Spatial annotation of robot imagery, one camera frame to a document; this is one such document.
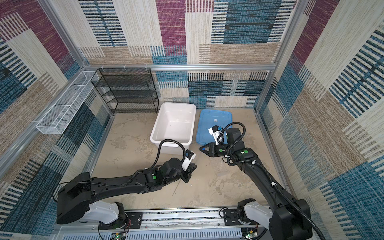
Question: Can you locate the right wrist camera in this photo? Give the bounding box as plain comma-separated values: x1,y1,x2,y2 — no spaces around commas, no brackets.
209,125,224,145

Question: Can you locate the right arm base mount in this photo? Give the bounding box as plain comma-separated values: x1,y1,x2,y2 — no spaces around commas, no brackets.
219,207,261,226

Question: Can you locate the blue plastic lid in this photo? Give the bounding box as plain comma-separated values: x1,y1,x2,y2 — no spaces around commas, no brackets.
196,109,233,146

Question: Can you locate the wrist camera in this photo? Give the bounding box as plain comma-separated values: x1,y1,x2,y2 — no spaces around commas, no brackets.
182,150,196,172
209,125,224,145

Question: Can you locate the black wire shelf rack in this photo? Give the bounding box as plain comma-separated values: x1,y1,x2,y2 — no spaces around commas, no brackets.
91,68,159,114

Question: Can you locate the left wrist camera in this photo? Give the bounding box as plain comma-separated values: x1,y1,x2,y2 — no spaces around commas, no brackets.
182,150,196,172

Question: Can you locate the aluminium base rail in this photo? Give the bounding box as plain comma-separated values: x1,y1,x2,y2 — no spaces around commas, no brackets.
50,207,272,240

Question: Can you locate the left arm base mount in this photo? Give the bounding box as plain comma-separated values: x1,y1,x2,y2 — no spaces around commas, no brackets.
99,212,143,231

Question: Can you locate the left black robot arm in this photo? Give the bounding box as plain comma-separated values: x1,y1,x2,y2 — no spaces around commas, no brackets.
53,141,197,225

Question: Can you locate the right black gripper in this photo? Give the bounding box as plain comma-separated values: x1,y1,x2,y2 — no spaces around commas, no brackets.
199,142,233,158

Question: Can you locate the white plastic bin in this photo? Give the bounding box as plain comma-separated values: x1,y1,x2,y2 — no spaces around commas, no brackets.
150,102,197,150

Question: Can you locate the white wire wall basket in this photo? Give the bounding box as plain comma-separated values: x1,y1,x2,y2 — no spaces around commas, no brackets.
36,71,95,135

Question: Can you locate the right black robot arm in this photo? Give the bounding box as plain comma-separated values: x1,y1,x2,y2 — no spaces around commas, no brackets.
200,122,326,240

